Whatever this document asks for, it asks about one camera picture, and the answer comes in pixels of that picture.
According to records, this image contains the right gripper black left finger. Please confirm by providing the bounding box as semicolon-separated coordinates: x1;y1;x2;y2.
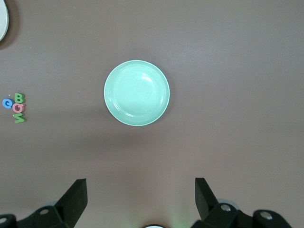
0;178;88;228

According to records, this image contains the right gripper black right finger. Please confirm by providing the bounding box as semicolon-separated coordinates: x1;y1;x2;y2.
191;177;294;228

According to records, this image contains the green foam letter N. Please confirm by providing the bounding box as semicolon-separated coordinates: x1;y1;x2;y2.
14;112;27;124

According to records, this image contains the pink foam letter Q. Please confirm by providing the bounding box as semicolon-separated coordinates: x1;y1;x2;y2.
12;103;26;114

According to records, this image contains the light green plate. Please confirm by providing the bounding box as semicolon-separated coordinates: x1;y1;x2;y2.
104;60;171;127

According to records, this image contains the beige plate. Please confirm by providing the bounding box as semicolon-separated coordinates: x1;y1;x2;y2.
0;0;10;42

